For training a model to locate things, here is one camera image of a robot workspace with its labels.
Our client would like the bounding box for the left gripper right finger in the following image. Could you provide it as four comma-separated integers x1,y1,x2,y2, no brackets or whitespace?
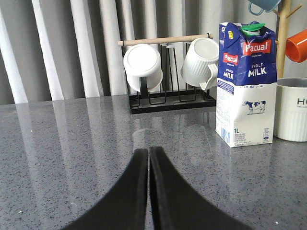
149,147,251,230

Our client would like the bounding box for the white smiley face mug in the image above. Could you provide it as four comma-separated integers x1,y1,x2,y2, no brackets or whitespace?
123,44,163,92

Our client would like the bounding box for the white ribbed mug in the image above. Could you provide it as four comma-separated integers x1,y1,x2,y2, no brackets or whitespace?
180,37,219,91

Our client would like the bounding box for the black wire mug rack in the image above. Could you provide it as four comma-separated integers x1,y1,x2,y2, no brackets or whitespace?
118,33,216,114

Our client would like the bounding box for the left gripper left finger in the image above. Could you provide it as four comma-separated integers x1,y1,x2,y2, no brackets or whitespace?
64,149,148,230

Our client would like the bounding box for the orange enamel mug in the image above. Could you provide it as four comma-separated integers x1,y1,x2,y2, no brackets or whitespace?
285,29,307,63

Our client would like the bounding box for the grey white curtain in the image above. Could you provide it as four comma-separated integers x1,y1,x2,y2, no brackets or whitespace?
0,0,307,105

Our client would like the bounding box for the blue white milk carton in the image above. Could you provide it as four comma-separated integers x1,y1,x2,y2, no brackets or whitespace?
215,22,277,148

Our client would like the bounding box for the cream HOME mug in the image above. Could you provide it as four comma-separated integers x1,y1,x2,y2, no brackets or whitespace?
273,78,307,142

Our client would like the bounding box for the blue enamel mug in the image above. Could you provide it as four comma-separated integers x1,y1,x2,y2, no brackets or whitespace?
248,0,281,16

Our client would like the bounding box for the wooden mug tree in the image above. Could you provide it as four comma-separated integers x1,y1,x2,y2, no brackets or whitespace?
273,0,303,79

